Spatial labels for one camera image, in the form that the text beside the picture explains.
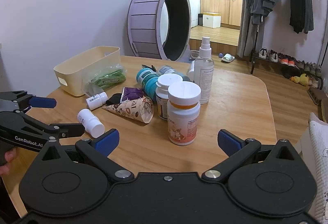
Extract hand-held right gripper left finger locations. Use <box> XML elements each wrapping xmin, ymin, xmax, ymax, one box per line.
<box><xmin>33</xmin><ymin>129</ymin><xmax>135</xmax><ymax>184</ymax></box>

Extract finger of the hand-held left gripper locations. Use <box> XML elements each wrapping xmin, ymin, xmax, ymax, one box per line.
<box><xmin>0</xmin><ymin>90</ymin><xmax>57</xmax><ymax>114</ymax></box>
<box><xmin>10</xmin><ymin>112</ymin><xmax>85</xmax><ymax>141</ymax></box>

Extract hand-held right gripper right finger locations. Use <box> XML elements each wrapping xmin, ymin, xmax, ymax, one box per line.
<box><xmin>202</xmin><ymin>129</ymin><xmax>305</xmax><ymax>184</ymax></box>

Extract small white pill bottle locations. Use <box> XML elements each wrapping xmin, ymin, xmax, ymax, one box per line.
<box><xmin>86</xmin><ymin>92</ymin><xmax>108</xmax><ymax>111</ymax></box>
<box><xmin>77</xmin><ymin>109</ymin><xmax>105</xmax><ymax>138</ymax></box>

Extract white-lid orange label bottle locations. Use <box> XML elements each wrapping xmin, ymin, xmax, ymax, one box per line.
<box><xmin>167</xmin><ymin>81</ymin><xmax>202</xmax><ymax>146</ymax></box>

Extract purple sachet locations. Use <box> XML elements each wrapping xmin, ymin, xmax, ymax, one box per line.
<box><xmin>120</xmin><ymin>87</ymin><xmax>144</xmax><ymax>104</ymax></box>

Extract cream plastic basket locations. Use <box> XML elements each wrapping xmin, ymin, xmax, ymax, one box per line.
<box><xmin>53</xmin><ymin>46</ymin><xmax>121</xmax><ymax>97</ymax></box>

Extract clear bag of green packets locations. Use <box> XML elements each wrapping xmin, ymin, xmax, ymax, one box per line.
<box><xmin>81</xmin><ymin>64</ymin><xmax>126</xmax><ymax>96</ymax></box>

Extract clear spray bottle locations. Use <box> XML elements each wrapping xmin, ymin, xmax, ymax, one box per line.
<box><xmin>193</xmin><ymin>36</ymin><xmax>215</xmax><ymax>105</ymax></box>

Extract teal bottle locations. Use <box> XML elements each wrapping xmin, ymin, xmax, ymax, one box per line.
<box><xmin>136</xmin><ymin>68</ymin><xmax>161</xmax><ymax>104</ymax></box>

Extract person's left hand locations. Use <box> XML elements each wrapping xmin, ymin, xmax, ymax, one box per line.
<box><xmin>0</xmin><ymin>149</ymin><xmax>18</xmax><ymax>176</ymax></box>

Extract wooden desk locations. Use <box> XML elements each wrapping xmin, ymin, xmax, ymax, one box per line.
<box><xmin>2</xmin><ymin>55</ymin><xmax>277</xmax><ymax>210</ymax></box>

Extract white-lid yellow label bottle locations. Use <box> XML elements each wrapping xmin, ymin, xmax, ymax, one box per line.
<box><xmin>155</xmin><ymin>73</ymin><xmax>183</xmax><ymax>120</ymax></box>

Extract black clothes rack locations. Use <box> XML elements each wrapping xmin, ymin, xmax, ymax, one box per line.
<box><xmin>250</xmin><ymin>0</ymin><xmax>328</xmax><ymax>78</ymax></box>

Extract white patterned mattress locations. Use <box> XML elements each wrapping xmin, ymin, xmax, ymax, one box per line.
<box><xmin>298</xmin><ymin>111</ymin><xmax>328</xmax><ymax>215</ymax></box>

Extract pale blue label bottle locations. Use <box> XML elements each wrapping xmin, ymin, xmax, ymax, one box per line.
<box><xmin>156</xmin><ymin>65</ymin><xmax>191</xmax><ymax>83</ymax></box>

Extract yellow duck toy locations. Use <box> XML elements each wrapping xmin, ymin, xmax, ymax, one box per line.
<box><xmin>290</xmin><ymin>73</ymin><xmax>309</xmax><ymax>86</ymax></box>

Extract row of shoes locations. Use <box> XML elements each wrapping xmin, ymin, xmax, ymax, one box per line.
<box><xmin>257</xmin><ymin>48</ymin><xmax>323</xmax><ymax>86</ymax></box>

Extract grey curtain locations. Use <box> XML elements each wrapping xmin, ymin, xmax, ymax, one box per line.
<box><xmin>237</xmin><ymin>0</ymin><xmax>264</xmax><ymax>58</ymax></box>

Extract white foam box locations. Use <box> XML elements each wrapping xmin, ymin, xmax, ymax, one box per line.
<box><xmin>202</xmin><ymin>12</ymin><xmax>221</xmax><ymax>29</ymax></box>

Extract purple cat exercise wheel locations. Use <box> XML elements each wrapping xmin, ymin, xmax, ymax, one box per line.
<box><xmin>126</xmin><ymin>0</ymin><xmax>192</xmax><ymax>62</ymax></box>

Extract wooden kitchen base cabinets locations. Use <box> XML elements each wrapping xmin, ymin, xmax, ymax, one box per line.
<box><xmin>200</xmin><ymin>0</ymin><xmax>243</xmax><ymax>27</ymax></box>

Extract black hanging coat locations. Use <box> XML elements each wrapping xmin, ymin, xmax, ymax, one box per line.
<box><xmin>289</xmin><ymin>0</ymin><xmax>314</xmax><ymax>34</ymax></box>

